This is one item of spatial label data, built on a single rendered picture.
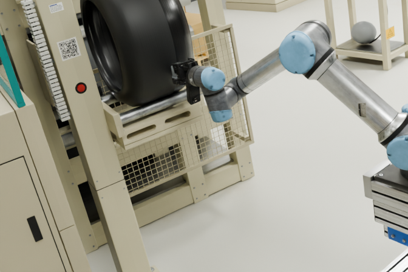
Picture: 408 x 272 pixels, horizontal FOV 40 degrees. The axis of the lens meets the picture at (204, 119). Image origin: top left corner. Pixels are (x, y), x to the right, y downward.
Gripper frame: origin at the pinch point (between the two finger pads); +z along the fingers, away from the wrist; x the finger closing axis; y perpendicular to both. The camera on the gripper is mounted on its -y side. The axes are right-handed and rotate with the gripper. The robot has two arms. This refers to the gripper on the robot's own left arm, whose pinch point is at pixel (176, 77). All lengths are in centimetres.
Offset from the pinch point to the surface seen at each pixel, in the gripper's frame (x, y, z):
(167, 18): -1.9, 22.6, -3.4
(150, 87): 10.2, -0.8, 2.4
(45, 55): 41.6, 21.4, 15.9
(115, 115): 25.8, -7.4, 7.0
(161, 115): 6.4, -15.1, 11.5
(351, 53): -229, -71, 178
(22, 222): 72, -12, -51
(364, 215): -81, -103, 10
